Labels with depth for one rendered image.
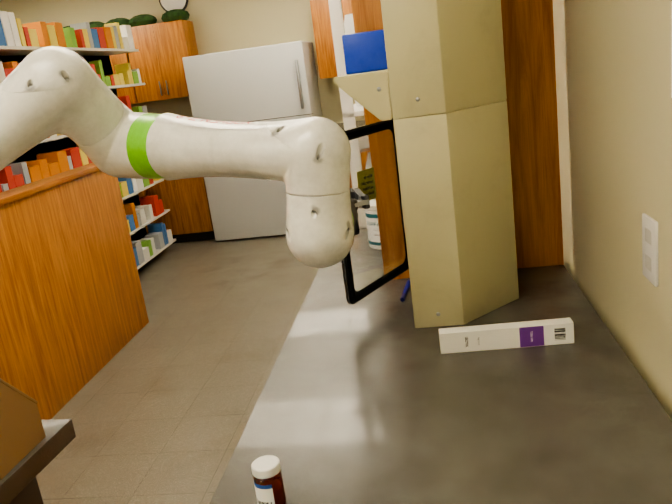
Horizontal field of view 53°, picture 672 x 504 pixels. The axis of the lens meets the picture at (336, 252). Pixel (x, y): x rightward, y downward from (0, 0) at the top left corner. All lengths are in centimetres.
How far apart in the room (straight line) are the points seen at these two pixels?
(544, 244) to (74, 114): 123
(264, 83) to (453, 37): 508
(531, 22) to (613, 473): 114
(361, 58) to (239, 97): 492
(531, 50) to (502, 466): 110
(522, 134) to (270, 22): 550
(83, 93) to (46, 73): 6
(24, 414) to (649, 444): 104
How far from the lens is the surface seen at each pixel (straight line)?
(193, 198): 694
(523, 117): 183
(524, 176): 185
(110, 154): 127
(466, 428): 116
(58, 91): 120
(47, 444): 140
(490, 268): 159
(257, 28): 718
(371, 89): 144
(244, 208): 668
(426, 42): 143
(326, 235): 103
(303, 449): 115
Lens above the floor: 153
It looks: 15 degrees down
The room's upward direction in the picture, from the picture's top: 8 degrees counter-clockwise
